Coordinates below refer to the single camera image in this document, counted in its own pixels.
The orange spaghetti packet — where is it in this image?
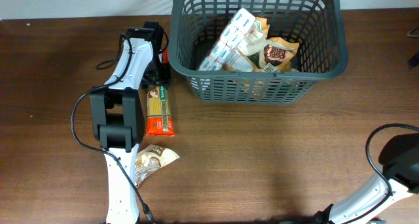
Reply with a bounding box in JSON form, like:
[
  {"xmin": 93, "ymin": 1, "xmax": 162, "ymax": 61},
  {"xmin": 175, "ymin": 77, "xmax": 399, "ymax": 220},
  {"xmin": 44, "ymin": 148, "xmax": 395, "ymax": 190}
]
[{"xmin": 145, "ymin": 48, "xmax": 176, "ymax": 138}]

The white tissue multipack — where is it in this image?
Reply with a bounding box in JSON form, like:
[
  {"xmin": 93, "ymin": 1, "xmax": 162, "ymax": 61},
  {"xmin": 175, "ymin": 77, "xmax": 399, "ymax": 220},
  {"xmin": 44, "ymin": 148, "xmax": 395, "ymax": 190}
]
[{"xmin": 198, "ymin": 8, "xmax": 256, "ymax": 71}]

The brown white snack pouch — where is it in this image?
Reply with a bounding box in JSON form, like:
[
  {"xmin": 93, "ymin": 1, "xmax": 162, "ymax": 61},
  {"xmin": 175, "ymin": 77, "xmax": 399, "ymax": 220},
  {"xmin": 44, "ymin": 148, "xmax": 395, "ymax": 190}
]
[{"xmin": 135, "ymin": 145, "xmax": 180, "ymax": 187}]

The orange snack bag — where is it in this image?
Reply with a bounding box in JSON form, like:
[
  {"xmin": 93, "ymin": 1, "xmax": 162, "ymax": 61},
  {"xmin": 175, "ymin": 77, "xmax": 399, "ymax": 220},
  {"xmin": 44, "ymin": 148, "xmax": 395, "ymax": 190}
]
[{"xmin": 223, "ymin": 17, "xmax": 299, "ymax": 73}]

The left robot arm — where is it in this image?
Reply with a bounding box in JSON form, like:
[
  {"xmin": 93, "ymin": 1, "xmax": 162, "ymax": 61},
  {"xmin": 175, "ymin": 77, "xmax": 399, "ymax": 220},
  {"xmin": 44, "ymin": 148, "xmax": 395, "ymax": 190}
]
[{"xmin": 89, "ymin": 22, "xmax": 170, "ymax": 223}]

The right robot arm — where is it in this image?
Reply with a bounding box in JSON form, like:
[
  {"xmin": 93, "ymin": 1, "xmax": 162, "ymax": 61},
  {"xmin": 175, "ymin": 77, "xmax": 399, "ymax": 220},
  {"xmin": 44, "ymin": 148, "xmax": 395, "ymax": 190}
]
[{"xmin": 308, "ymin": 123, "xmax": 418, "ymax": 223}]

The grey plastic basket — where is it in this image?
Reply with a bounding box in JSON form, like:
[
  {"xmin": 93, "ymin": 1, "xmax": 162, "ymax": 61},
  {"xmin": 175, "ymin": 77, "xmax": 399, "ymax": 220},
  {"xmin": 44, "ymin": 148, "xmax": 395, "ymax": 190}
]
[{"xmin": 168, "ymin": 0, "xmax": 348, "ymax": 104}]

